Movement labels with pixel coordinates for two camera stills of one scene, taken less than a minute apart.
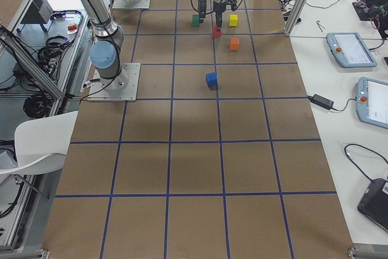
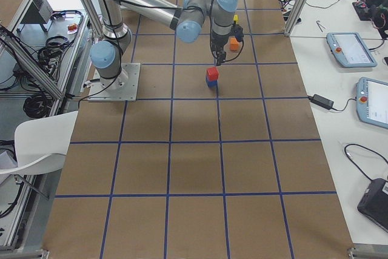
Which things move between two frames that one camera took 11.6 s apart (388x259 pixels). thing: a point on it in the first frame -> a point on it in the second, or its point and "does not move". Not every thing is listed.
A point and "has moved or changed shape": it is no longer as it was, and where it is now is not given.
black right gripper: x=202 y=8 -> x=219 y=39
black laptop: x=373 y=205 does not move
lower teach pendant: x=372 y=102 does not move
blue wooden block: x=211 y=80 does not move
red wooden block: x=216 y=33 has moved or changed shape
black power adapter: x=321 y=101 does not move
